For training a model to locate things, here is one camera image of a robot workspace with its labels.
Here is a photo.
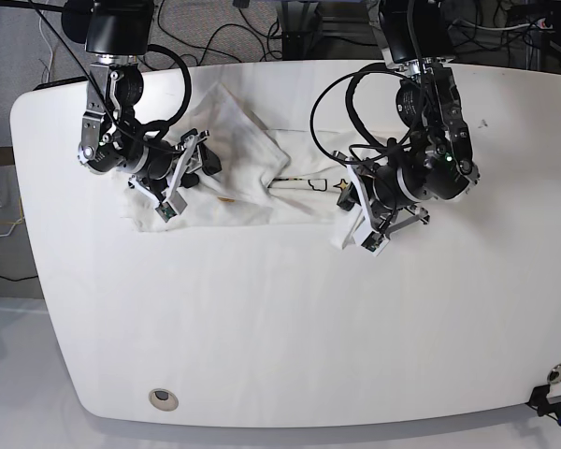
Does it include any black clamp with cable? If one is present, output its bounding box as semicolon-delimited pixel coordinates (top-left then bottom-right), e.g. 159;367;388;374
526;384;561;427

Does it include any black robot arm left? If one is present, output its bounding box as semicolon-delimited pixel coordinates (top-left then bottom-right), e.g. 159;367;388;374
323;1;480;252

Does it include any silver table grommet right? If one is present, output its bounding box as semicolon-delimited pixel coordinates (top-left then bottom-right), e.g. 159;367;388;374
547;363;561;384

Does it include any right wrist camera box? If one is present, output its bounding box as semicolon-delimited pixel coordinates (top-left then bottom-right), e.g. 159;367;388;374
155;192;187;223

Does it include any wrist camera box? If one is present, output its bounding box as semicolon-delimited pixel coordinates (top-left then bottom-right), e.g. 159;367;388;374
352;223;390;256
155;192;187;223

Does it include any white printed T-shirt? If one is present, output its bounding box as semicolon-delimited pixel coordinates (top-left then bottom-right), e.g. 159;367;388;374
111;83;364;249

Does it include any silver table grommet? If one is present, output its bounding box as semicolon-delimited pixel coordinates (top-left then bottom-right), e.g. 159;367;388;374
547;363;561;384
149;388;179;412

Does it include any white floor cable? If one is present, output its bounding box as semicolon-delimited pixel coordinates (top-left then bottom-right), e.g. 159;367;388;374
37;8;55;83

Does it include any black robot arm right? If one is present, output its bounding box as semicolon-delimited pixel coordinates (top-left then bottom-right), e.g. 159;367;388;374
78;1;222;219

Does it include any black aluminium frame post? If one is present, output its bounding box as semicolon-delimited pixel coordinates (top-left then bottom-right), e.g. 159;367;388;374
276;1;322;61

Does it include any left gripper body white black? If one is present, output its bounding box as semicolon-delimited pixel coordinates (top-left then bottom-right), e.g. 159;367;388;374
335;152;431;239

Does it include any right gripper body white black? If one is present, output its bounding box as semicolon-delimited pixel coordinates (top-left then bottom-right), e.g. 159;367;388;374
127;128;210;206

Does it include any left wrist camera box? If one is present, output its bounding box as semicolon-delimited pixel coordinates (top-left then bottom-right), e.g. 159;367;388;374
352;223;390;256

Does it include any silver table grommet left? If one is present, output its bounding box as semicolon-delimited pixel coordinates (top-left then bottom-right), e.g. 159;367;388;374
149;388;179;412

